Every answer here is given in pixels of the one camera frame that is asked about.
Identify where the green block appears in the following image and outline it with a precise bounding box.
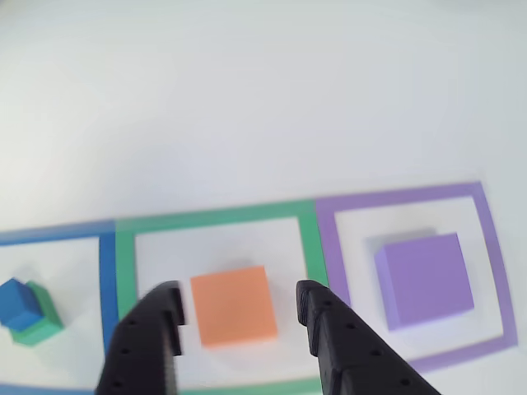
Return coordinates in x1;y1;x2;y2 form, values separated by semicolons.
10;281;65;346

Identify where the blue square frame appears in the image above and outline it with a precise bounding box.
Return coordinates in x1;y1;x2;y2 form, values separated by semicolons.
0;220;120;395

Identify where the orange block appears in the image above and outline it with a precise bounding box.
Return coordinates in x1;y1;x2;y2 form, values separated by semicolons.
189;265;279;346

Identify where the large purple block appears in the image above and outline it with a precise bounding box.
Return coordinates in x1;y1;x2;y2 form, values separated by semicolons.
373;232;476;332

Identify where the green square frame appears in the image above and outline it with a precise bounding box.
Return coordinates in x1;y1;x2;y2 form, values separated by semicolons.
114;198;330;395

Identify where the purple square frame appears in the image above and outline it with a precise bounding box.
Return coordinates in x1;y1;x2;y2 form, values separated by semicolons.
315;180;520;374

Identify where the small blue block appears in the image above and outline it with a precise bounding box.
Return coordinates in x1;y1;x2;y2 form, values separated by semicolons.
0;277;40;332

